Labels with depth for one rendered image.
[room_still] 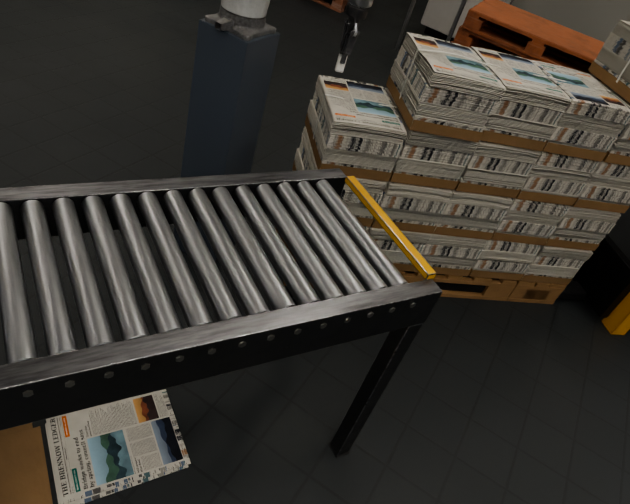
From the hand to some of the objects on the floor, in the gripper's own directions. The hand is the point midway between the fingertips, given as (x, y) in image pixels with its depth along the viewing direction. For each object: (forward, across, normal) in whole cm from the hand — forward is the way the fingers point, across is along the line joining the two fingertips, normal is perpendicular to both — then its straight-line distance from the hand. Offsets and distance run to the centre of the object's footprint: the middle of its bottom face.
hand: (341, 62), depth 193 cm
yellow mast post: (+96, -33, -172) cm, 200 cm away
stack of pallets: (+96, +190, -204) cm, 295 cm away
